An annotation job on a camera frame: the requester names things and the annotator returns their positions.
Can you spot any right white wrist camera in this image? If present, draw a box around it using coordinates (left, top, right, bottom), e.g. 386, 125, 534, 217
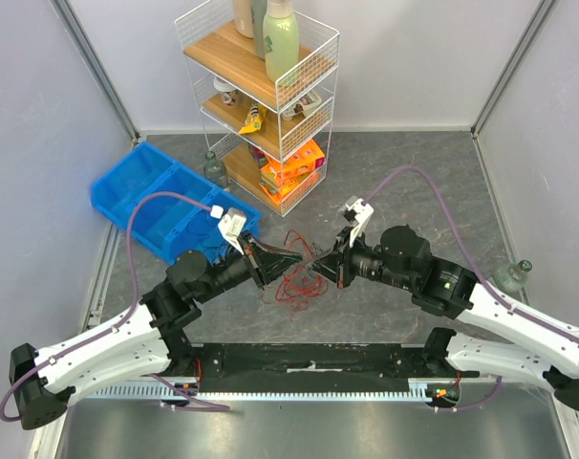
339, 196, 374, 248

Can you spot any green bottle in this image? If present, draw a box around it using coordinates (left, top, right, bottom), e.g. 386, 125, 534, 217
263, 1, 299, 81

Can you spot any red cable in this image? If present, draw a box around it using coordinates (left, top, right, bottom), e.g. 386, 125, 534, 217
263, 229, 330, 315

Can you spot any slotted cable duct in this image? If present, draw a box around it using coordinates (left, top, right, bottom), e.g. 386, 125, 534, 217
87, 380, 432, 403

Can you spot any black cable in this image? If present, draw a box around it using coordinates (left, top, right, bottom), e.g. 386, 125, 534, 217
188, 212, 329, 269

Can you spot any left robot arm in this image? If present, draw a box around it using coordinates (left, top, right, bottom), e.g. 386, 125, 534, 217
9, 231, 303, 430

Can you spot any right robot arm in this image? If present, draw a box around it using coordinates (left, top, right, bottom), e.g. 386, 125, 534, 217
311, 226, 579, 412

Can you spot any blue plastic bin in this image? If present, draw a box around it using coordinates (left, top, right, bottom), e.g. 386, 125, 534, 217
91, 142, 262, 264

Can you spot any glass bottle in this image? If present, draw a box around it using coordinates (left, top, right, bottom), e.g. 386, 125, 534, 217
204, 151, 231, 191
493, 259, 533, 294

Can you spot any white cup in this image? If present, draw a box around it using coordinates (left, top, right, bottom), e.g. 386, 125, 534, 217
213, 76, 243, 107

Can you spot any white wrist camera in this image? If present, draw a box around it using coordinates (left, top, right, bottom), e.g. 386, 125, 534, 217
209, 205, 247, 255
339, 196, 374, 248

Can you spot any right glass bottle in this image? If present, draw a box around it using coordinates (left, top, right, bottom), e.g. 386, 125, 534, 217
493, 259, 533, 294

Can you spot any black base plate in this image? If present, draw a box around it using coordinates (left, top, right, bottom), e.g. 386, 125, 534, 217
194, 343, 458, 394

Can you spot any beige bottle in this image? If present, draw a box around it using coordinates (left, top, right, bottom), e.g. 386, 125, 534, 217
232, 0, 253, 38

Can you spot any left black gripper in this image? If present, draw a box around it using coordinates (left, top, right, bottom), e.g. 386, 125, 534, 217
195, 229, 303, 303

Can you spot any grey-green bottle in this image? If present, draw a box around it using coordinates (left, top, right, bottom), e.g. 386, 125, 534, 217
250, 0, 268, 59

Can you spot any left glass bottle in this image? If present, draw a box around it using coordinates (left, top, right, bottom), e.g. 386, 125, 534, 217
204, 151, 231, 191

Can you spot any orange snack box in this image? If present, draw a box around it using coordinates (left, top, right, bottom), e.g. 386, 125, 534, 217
259, 139, 326, 205

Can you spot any yellow snack bag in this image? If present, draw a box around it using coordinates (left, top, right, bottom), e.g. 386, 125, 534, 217
238, 101, 268, 135

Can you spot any white wire shelf rack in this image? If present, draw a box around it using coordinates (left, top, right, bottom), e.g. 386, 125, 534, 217
175, 1, 340, 216

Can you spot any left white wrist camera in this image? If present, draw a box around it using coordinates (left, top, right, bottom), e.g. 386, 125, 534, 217
209, 205, 247, 255

